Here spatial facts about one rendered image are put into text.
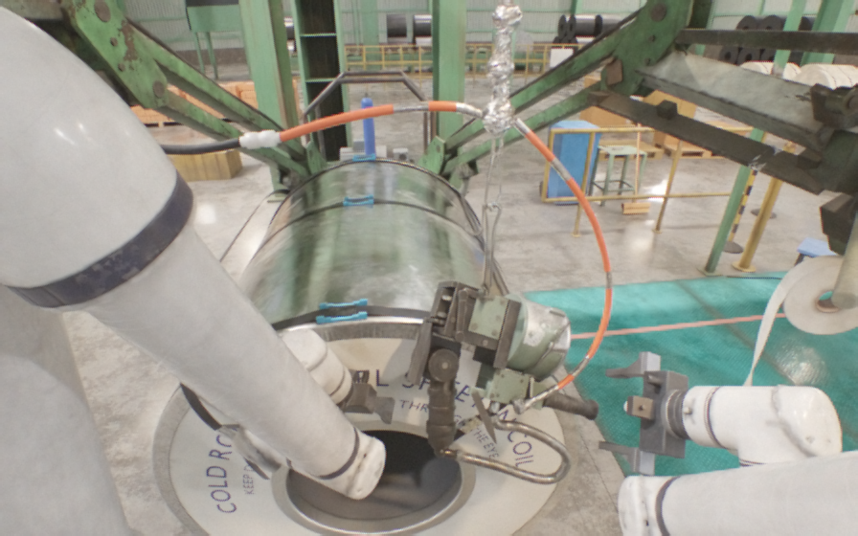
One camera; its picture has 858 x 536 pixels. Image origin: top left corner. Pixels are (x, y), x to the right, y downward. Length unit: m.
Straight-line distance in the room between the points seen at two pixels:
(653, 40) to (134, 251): 1.31
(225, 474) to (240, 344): 0.98
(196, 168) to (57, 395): 6.74
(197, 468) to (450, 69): 4.82
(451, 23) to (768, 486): 5.21
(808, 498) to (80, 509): 0.57
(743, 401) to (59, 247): 0.70
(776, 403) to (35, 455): 0.76
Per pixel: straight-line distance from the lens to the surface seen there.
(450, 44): 5.37
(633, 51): 1.43
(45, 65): 0.28
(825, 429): 0.67
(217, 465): 1.31
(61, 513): 0.51
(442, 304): 0.76
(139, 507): 2.58
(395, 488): 1.62
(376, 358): 0.96
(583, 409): 0.94
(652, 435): 0.78
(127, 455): 2.83
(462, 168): 2.23
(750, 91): 1.17
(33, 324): 0.43
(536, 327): 0.79
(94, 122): 0.27
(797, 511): 0.39
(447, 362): 0.77
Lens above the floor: 1.90
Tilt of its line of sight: 30 degrees down
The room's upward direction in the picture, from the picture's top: 1 degrees counter-clockwise
